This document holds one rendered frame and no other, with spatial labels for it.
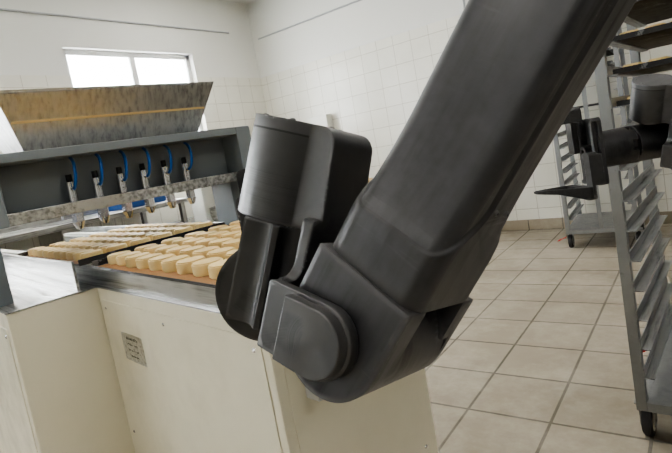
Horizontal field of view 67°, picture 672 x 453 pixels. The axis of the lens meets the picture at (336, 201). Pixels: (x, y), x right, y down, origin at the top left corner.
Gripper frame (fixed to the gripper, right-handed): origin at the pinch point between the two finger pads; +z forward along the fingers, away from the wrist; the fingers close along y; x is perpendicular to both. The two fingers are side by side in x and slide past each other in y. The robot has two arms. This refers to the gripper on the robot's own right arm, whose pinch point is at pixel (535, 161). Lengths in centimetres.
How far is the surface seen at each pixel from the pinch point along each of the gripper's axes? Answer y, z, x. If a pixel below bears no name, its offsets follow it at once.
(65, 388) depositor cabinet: -34, 103, -29
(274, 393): -26, 45, 10
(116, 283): -12, 86, -29
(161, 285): -12, 69, -13
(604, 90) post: 11, -45, -69
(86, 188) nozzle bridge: 10, 97, -46
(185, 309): -15, 62, -6
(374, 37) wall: 125, -12, -466
